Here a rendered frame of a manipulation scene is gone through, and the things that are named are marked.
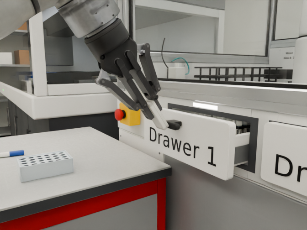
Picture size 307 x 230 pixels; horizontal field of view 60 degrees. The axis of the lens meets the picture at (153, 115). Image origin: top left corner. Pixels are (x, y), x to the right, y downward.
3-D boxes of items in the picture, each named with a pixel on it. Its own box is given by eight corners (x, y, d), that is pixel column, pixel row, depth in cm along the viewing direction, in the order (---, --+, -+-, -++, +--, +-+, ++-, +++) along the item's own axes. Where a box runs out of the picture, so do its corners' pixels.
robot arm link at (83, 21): (113, -25, 42) (132, 10, 44) (91, -11, 49) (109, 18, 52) (66, 4, 39) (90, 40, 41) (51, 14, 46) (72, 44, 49)
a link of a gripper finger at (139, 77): (115, 54, 51) (120, 50, 51) (145, 99, 56) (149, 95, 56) (124, 53, 48) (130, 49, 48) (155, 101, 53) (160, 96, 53)
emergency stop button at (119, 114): (119, 122, 86) (118, 109, 85) (113, 120, 89) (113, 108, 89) (127, 121, 88) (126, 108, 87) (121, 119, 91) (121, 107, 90)
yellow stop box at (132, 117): (127, 126, 86) (127, 104, 85) (117, 122, 92) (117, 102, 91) (140, 124, 89) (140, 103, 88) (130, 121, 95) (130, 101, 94)
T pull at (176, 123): (176, 131, 55) (176, 124, 54) (155, 124, 61) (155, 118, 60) (189, 128, 57) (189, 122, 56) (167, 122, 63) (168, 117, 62)
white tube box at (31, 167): (20, 182, 63) (19, 167, 62) (17, 171, 70) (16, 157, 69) (73, 172, 69) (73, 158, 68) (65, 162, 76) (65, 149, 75)
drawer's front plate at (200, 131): (227, 181, 49) (230, 123, 47) (144, 145, 73) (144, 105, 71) (233, 179, 50) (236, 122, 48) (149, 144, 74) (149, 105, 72)
